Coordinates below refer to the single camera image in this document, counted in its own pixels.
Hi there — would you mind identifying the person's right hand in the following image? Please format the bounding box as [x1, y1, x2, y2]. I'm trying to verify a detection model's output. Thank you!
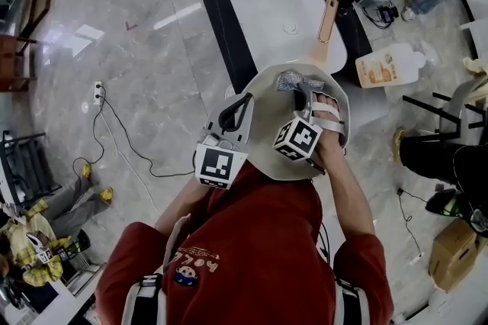
[313, 92, 351, 165]

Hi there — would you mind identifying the beige frying pan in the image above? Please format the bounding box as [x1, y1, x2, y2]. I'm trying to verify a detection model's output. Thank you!
[239, 0, 351, 182]

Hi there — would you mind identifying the person's left shoulder strap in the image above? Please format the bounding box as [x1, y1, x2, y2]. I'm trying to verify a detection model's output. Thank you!
[121, 214, 191, 325]

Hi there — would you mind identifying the person's shoulder strap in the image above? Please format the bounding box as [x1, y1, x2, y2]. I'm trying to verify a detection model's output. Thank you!
[335, 277, 369, 325]
[121, 214, 191, 325]

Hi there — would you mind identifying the person's right forearm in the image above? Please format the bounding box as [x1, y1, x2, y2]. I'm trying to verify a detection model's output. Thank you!
[318, 153, 377, 252]

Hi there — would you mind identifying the white power cable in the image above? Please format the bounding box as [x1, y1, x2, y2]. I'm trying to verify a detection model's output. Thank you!
[101, 105, 163, 216]

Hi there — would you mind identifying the white orange detergent bottle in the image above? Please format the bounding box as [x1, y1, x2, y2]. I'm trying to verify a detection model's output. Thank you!
[355, 42, 439, 89]

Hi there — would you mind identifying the person's red shirt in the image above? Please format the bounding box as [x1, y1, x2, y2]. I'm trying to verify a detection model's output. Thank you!
[95, 159, 393, 325]

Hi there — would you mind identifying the grey chair with black legs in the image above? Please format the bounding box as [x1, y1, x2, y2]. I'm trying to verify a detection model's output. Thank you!
[402, 77, 488, 137]

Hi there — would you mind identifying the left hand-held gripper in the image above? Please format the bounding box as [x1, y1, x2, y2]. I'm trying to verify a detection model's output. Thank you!
[193, 92, 256, 191]

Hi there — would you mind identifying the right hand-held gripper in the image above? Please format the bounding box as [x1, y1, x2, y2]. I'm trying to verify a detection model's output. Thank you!
[271, 80, 348, 163]

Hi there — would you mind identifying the person's left forearm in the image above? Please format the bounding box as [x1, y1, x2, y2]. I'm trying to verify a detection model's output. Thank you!
[154, 174, 214, 237]

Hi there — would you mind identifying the black green clothes iron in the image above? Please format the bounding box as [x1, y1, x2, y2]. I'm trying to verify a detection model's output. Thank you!
[66, 230, 92, 259]
[425, 188, 470, 217]

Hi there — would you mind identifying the brown wooden side table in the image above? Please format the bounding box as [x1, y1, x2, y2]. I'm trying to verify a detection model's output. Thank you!
[0, 34, 39, 93]

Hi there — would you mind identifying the black power cable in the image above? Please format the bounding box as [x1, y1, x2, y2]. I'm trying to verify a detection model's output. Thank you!
[72, 85, 195, 179]
[396, 188, 422, 258]

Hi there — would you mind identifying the grey scouring pad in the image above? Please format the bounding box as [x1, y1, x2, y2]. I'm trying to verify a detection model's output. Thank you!
[276, 70, 325, 93]

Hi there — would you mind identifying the person's right shoulder strap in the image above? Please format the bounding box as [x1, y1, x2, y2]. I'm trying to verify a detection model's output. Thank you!
[335, 277, 369, 325]

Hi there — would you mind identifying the cardboard box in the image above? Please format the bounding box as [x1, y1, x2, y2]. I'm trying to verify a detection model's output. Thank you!
[429, 218, 480, 292]

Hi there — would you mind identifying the small black device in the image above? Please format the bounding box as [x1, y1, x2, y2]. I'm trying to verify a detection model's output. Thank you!
[377, 5, 400, 25]

